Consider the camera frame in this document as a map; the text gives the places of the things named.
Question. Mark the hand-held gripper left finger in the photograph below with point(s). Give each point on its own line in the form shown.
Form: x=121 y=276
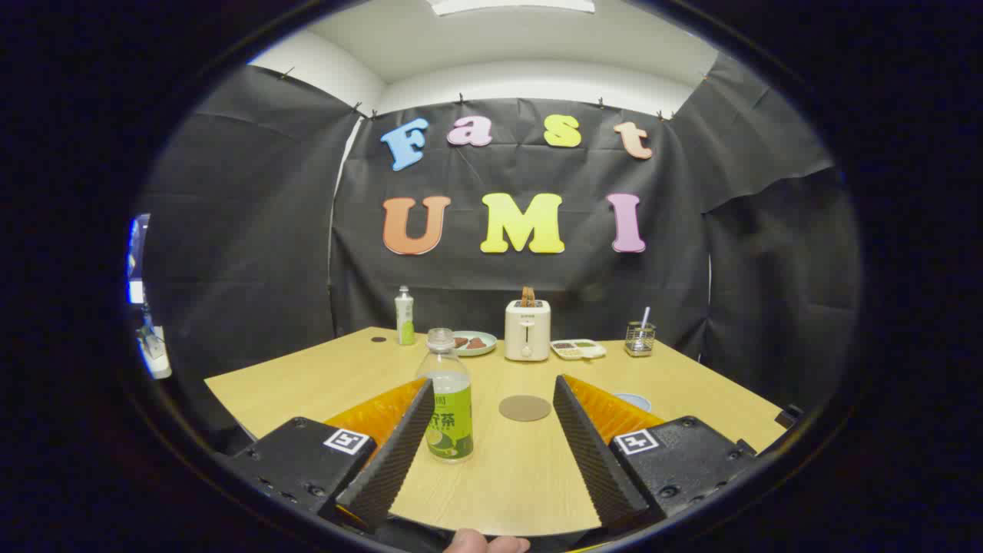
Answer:
x=395 y=461

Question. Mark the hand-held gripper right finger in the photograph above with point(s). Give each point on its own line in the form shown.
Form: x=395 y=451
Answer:
x=591 y=453

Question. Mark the green label juice bottle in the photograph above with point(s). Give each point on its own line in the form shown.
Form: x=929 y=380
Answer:
x=449 y=422

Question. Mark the round brown coaster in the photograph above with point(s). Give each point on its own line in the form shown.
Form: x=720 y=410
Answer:
x=524 y=408

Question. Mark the small capped white green bottle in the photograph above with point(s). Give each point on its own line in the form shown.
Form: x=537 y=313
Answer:
x=405 y=319

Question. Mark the light wooden table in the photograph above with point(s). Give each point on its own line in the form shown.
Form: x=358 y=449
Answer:
x=499 y=476

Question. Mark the white divided snack tray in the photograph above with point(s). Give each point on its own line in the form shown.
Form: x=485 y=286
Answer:
x=577 y=349

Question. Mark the white toaster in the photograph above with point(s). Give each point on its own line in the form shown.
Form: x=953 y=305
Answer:
x=527 y=330

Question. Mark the white utensil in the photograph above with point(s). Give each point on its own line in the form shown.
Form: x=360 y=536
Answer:
x=646 y=315

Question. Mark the pale green plate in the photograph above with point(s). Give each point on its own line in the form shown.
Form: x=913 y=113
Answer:
x=489 y=338

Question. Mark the brown bread slice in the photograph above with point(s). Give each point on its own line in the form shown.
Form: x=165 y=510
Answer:
x=528 y=296

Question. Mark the small black object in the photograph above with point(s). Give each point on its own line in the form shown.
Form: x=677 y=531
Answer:
x=789 y=415

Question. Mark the white device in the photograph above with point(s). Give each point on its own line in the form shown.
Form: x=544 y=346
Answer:
x=156 y=357

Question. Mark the ceiling light panel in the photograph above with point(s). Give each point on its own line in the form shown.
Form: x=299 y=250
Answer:
x=511 y=5

